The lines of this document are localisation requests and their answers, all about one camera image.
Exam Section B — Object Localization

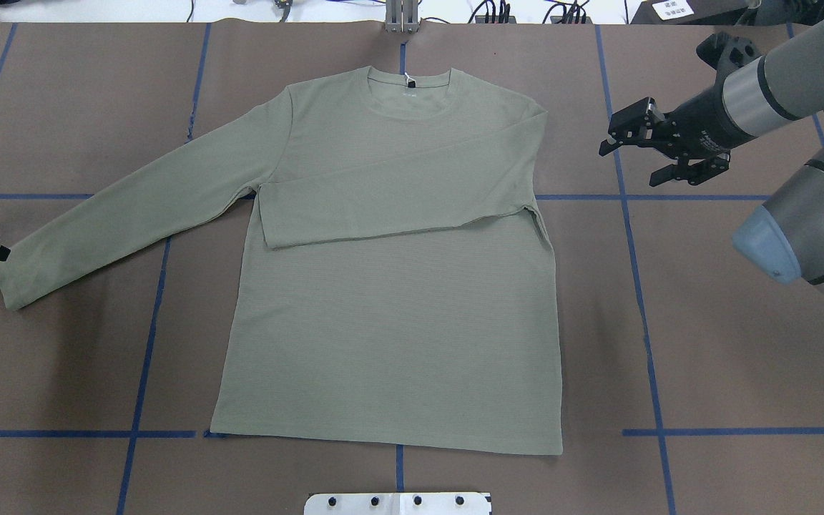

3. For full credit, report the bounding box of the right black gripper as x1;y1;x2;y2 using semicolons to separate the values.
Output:
599;98;730;188

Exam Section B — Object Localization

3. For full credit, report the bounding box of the olive green long-sleeve shirt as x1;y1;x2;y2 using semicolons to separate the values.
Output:
0;67;563;456

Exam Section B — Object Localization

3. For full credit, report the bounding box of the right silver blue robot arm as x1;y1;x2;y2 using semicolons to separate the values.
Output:
598;19;824;296

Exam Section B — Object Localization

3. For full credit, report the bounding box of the aluminium frame post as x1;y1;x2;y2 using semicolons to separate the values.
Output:
383;0;421;34

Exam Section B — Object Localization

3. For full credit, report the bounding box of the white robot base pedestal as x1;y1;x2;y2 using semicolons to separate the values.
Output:
303;491;494;514

